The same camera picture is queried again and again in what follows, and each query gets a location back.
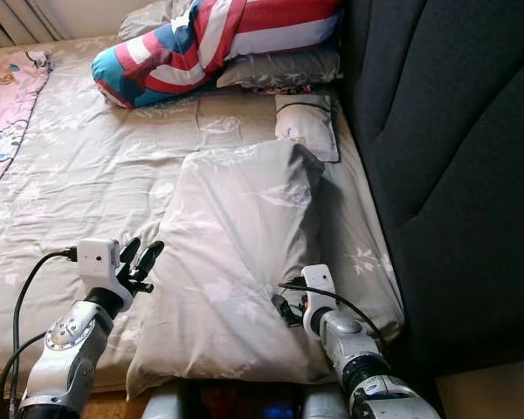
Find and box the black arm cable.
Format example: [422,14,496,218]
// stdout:
[278,278,385,346]
[0,247,81,419]

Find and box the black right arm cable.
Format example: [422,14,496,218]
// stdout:
[278,278,385,346]

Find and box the plain grey pillow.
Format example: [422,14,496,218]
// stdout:
[118,0,197,43]

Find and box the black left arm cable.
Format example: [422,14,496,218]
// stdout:
[0,247,81,419]

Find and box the silver right robot leg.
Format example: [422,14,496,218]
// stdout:
[301,388,350,419]

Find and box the silver left robot leg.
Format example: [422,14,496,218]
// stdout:
[141,384,202,419]

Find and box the large grey floral pillow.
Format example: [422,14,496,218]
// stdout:
[127,138,350,401]

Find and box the grey curtain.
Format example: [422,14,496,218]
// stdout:
[0,0,66,49]

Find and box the dark grey upholstered headboard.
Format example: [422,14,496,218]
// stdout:
[336,0,524,376]

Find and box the silver robot leg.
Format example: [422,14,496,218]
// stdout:
[301,388,350,419]
[141,384,202,419]

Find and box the small white pillow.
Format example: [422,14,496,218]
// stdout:
[275,93,341,164]

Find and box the red white blue striped pillow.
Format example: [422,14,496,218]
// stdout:
[90,0,346,110]

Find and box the pink cartoon bear blanket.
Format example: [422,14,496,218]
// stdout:
[0,48,53,202]

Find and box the bed with grey floral sheet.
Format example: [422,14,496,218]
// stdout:
[0,35,407,401]

